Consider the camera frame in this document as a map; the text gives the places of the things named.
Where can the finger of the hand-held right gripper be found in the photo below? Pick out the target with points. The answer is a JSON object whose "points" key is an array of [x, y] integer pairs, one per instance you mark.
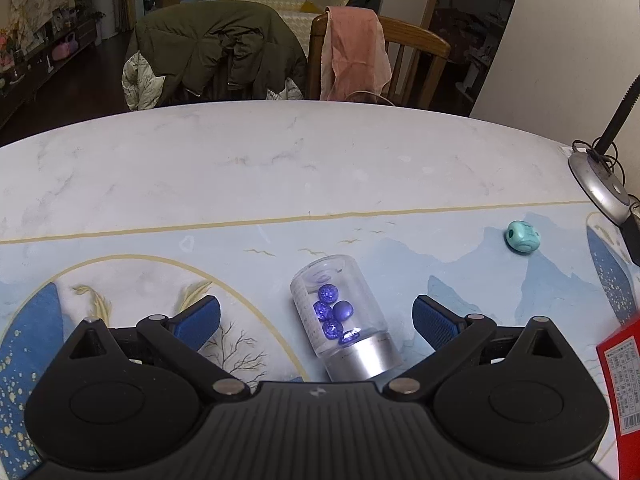
{"points": [[635, 232]]}

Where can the clear jar silver lid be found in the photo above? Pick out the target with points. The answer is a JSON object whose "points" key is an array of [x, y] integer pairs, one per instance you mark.
{"points": [[360, 357]]}

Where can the teal pencil sharpener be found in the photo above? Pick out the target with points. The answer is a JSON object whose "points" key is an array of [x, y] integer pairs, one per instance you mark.
{"points": [[522, 237]]}

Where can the white quilted garment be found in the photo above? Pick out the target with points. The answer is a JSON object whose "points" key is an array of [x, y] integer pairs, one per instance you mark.
{"points": [[142, 85]]}

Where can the pink cloth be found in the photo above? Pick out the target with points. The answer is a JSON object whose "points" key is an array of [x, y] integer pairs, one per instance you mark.
{"points": [[355, 50]]}

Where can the silver desk lamp black neck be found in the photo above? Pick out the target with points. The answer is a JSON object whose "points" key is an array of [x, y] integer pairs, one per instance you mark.
{"points": [[600, 185]]}

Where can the low dark cabinet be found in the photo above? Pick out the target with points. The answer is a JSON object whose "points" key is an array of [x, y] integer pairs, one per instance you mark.
{"points": [[30, 70]]}

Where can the purple bead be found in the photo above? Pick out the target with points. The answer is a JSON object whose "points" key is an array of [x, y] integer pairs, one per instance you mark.
{"points": [[343, 310], [331, 329], [328, 291], [350, 336], [322, 309]]}

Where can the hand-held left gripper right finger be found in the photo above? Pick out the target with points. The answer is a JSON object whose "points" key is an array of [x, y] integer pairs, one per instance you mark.
{"points": [[435, 322]]}

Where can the pink bag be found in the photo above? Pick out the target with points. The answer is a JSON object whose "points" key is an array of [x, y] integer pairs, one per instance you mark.
{"points": [[66, 47]]}

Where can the wall shelf unit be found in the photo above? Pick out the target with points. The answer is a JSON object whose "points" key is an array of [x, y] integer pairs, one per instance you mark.
{"points": [[487, 25]]}

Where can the wooden chair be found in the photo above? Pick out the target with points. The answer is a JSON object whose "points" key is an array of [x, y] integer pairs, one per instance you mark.
{"points": [[415, 40]]}

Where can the olive green jacket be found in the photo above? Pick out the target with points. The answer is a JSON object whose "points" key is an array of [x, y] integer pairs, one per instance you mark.
{"points": [[215, 45]]}

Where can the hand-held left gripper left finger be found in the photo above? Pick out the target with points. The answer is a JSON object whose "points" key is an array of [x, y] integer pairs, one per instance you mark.
{"points": [[197, 320]]}

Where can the red cardboard box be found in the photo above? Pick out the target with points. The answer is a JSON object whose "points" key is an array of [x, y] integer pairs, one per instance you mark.
{"points": [[625, 385]]}

